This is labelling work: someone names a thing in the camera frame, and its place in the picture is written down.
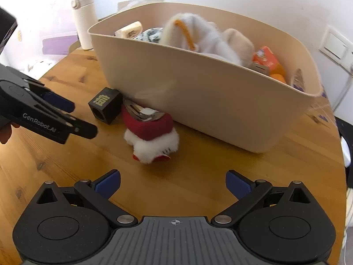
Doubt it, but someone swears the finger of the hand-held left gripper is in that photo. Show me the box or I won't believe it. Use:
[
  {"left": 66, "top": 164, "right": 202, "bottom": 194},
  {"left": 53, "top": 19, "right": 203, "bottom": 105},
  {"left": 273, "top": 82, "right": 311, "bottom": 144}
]
[
  {"left": 23, "top": 79, "right": 75, "bottom": 114},
  {"left": 11, "top": 99, "right": 98, "bottom": 144}
]

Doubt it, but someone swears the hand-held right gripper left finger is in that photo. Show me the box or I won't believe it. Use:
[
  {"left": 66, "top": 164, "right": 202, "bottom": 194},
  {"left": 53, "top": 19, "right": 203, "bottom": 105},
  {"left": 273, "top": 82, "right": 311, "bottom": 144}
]
[{"left": 34, "top": 170, "right": 138, "bottom": 228}]

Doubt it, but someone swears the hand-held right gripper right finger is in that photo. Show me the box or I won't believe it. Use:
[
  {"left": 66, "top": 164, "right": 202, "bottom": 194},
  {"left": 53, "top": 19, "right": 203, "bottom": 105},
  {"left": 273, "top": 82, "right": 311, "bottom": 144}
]
[{"left": 211, "top": 170, "right": 315, "bottom": 227}]

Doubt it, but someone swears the black cube gold print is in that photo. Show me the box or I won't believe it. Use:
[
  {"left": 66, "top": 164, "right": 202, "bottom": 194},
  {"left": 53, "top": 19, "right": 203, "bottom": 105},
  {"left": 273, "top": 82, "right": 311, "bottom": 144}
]
[{"left": 88, "top": 87, "right": 123, "bottom": 125}]

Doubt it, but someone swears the red white plush hair clip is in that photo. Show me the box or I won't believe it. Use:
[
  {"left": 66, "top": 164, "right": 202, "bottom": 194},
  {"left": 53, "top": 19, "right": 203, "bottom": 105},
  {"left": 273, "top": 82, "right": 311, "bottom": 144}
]
[{"left": 123, "top": 98, "right": 180, "bottom": 165}]

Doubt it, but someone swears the beige plastic basket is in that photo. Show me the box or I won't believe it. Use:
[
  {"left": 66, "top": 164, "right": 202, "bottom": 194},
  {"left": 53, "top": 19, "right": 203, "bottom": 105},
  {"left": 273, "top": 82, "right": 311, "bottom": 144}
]
[{"left": 87, "top": 2, "right": 323, "bottom": 154}]

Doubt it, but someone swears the wooden desktop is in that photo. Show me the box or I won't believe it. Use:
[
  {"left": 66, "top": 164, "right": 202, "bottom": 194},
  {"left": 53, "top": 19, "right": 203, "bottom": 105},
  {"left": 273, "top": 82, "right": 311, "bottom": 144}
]
[{"left": 0, "top": 40, "right": 347, "bottom": 265}]

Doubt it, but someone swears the person's left hand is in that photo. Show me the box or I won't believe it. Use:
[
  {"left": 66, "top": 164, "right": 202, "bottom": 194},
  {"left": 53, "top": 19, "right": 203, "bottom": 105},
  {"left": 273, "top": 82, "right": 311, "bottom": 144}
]
[{"left": 0, "top": 124, "right": 20, "bottom": 145}]

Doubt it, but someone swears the white thermos bottle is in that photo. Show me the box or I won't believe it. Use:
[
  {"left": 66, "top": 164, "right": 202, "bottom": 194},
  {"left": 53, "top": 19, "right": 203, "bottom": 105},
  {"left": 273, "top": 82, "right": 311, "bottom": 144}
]
[{"left": 72, "top": 0, "right": 96, "bottom": 51}]

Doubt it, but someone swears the cream printed block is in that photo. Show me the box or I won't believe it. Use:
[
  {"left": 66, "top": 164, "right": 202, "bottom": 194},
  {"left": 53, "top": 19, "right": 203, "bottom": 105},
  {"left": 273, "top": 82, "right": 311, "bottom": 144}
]
[{"left": 114, "top": 21, "right": 143, "bottom": 39}]

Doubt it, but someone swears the yellow purple floral mat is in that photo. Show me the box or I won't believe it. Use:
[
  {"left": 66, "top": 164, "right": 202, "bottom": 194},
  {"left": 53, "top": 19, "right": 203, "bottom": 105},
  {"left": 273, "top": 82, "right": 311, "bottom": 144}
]
[{"left": 303, "top": 87, "right": 336, "bottom": 129}]

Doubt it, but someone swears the orange round item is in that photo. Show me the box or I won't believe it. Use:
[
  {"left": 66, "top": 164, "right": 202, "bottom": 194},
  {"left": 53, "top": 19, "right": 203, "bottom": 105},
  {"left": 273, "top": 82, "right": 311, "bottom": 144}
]
[{"left": 269, "top": 63, "right": 287, "bottom": 85}]

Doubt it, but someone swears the white purple packet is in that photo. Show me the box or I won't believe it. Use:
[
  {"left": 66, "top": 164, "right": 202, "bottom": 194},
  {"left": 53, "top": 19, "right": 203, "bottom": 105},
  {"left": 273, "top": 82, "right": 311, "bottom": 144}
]
[{"left": 291, "top": 68, "right": 305, "bottom": 93}]

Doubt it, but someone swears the orange printed packet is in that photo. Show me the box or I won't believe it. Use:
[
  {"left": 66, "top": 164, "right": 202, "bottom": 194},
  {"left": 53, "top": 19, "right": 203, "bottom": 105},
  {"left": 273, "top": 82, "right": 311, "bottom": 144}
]
[{"left": 252, "top": 45, "right": 280, "bottom": 70}]

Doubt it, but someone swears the white fluffy plush item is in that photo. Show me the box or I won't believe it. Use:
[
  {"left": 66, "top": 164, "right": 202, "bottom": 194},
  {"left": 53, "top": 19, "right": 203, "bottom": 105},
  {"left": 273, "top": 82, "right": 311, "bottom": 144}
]
[{"left": 160, "top": 12, "right": 230, "bottom": 61}]

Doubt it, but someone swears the white power cable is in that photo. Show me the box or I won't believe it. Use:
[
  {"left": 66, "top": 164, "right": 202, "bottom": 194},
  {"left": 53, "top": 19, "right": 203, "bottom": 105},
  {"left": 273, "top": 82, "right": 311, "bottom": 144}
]
[{"left": 331, "top": 73, "right": 353, "bottom": 109}]

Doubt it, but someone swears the white wall socket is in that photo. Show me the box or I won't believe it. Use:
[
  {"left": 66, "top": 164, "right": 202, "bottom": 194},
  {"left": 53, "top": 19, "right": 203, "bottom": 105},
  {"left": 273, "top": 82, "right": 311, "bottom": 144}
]
[{"left": 343, "top": 43, "right": 353, "bottom": 70}]

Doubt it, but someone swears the white wall switch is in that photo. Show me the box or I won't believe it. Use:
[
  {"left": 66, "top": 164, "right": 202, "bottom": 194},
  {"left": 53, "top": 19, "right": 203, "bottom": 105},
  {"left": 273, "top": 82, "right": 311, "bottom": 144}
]
[{"left": 319, "top": 25, "right": 349, "bottom": 60}]

